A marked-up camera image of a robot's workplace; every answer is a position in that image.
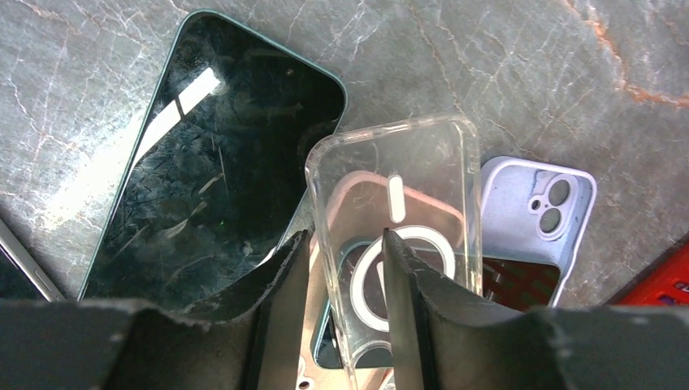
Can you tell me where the clear magsafe phone case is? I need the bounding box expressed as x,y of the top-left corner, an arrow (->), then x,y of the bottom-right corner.
305,114 -> 483,389

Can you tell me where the black smartphone silver edge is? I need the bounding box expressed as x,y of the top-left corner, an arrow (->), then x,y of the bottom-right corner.
1,221 -> 65,301

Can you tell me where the dark green smartphone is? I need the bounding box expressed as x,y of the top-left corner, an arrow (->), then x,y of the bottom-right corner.
79,10 -> 347,310

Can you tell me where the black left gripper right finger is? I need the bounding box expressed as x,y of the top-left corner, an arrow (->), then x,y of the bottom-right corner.
382,230 -> 688,389

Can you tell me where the red plastic shopping basket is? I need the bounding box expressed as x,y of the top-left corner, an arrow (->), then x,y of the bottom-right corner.
607,235 -> 688,306

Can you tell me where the pink phone case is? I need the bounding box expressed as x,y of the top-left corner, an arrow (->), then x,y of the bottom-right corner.
297,171 -> 466,389

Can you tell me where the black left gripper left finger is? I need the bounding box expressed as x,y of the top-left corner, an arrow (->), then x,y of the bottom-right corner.
1,230 -> 310,389

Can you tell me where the lilac phone case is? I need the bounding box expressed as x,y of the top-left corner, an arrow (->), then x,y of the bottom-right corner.
481,156 -> 597,310

